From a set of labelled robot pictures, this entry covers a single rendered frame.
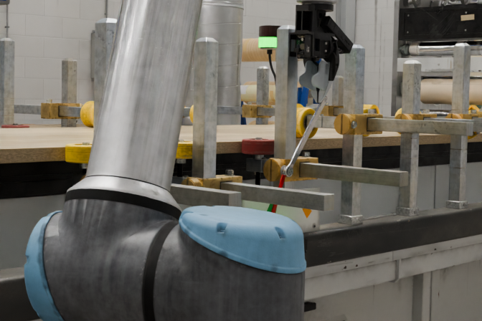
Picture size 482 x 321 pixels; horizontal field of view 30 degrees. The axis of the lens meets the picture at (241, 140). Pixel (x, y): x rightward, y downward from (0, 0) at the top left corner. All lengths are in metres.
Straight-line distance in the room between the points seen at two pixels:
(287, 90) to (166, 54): 0.85
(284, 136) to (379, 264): 0.53
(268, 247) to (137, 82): 0.29
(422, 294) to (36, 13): 7.55
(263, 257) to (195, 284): 0.08
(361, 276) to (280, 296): 1.30
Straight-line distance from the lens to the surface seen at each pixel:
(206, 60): 1.82
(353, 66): 2.20
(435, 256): 2.60
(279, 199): 1.74
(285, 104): 2.00
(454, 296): 3.17
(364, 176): 1.92
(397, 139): 2.66
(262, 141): 2.10
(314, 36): 1.92
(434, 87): 4.50
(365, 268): 2.33
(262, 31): 2.04
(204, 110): 1.82
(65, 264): 1.11
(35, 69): 9.93
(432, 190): 2.92
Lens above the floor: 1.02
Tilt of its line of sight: 3 degrees down
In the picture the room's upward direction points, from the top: 1 degrees clockwise
